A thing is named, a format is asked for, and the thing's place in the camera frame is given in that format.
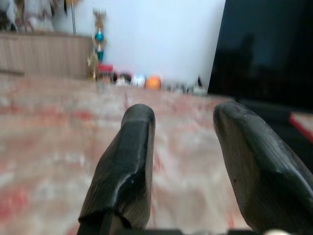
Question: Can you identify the red edged beige mat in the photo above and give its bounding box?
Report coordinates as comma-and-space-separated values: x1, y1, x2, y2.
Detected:
289, 112, 313, 144

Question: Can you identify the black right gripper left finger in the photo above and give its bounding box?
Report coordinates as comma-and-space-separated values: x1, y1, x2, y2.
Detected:
78, 103, 156, 231

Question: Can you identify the gold teal trophy figurine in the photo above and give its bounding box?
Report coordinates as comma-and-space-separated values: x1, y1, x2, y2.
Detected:
87, 8, 109, 80

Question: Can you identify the small black white ornament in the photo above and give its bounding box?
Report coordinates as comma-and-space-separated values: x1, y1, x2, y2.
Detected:
193, 74, 207, 95

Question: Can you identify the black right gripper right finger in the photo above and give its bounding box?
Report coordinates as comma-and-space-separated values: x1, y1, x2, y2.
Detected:
213, 101, 313, 235

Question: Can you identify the beige wooden sideboard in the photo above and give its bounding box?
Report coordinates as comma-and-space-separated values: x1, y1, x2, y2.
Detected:
0, 31, 95, 79

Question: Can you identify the thin metal rod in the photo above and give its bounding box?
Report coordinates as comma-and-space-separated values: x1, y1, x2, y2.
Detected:
70, 0, 77, 34

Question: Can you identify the small red box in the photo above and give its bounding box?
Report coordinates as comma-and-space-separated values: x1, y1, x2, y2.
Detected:
97, 64, 114, 74

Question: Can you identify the black television screen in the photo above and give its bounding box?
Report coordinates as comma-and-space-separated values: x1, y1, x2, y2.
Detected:
207, 0, 313, 106

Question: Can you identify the orange ball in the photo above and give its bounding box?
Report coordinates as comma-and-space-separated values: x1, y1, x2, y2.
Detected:
145, 75, 162, 90

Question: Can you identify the small white figurine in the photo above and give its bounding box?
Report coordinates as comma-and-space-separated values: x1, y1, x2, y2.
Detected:
132, 73, 147, 87

